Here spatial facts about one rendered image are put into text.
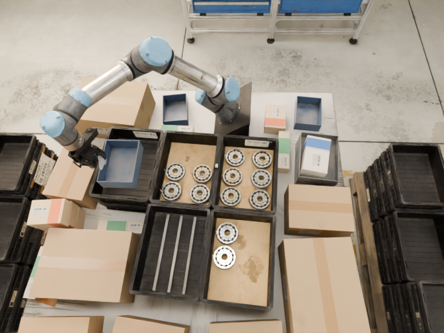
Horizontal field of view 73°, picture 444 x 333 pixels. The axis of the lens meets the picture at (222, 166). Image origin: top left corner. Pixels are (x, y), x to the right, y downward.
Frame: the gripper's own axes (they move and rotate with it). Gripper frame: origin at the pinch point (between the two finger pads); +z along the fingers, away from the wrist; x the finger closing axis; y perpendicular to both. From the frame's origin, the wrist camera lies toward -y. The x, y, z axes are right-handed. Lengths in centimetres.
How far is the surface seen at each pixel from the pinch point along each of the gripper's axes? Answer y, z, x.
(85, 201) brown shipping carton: 9.3, 28.0, -22.0
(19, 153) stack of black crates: -32, 55, -99
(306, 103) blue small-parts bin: -66, 50, 94
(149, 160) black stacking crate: -15.1, 30.4, 7.2
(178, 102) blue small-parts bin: -63, 44, 13
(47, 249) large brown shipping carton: 35.3, 19.9, -28.5
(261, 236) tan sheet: 22, 35, 68
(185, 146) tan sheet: -24.9, 31.9, 25.9
